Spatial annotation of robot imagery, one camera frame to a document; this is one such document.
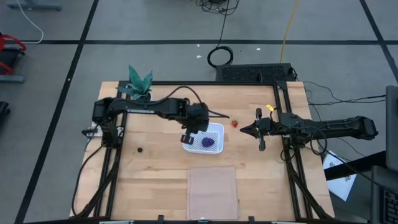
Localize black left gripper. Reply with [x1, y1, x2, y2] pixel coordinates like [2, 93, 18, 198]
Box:
[181, 102, 210, 146]

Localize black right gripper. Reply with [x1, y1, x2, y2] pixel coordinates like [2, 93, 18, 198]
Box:
[239, 107, 280, 152]

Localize white perforated plastic basket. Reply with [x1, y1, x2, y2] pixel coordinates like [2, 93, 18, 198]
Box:
[182, 122, 225, 156]

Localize black perforated equipment case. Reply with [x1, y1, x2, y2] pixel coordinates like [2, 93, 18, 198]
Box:
[215, 63, 296, 83]

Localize artificial plant in white pot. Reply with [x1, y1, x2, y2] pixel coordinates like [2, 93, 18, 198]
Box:
[117, 65, 154, 101]

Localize translucent pinkish container lid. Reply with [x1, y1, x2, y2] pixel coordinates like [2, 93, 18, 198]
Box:
[187, 166, 240, 221]

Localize white paper sheet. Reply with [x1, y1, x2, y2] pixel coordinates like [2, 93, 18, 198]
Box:
[322, 150, 358, 202]

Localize black beam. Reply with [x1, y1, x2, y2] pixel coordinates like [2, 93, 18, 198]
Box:
[324, 151, 387, 182]

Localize grey cabinet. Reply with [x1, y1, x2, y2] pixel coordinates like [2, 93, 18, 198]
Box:
[385, 85, 398, 172]

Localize dark grey equipment case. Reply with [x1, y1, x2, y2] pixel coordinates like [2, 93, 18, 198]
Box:
[369, 166, 398, 224]

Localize grey metal floor foot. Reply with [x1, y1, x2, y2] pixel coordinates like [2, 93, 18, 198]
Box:
[8, 0, 62, 11]

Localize red and black cart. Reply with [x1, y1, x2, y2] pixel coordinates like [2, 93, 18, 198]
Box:
[0, 30, 27, 83]

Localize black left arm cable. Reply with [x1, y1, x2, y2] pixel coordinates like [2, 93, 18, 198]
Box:
[154, 85, 231, 119]

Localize black aluminium table frame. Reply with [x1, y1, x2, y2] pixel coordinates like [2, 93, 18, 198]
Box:
[70, 80, 335, 224]

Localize coiled black floor cable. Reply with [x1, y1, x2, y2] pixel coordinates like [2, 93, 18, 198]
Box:
[206, 9, 234, 69]

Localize yellow floor cable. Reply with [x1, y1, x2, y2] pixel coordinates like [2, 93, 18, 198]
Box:
[279, 0, 301, 64]

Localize tangled black cables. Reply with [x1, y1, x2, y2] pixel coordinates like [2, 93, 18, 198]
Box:
[195, 0, 241, 16]

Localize black arm base cable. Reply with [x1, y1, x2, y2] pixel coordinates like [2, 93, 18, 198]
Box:
[71, 144, 105, 218]

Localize white floor cable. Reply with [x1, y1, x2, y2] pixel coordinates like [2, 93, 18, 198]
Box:
[15, 0, 44, 44]

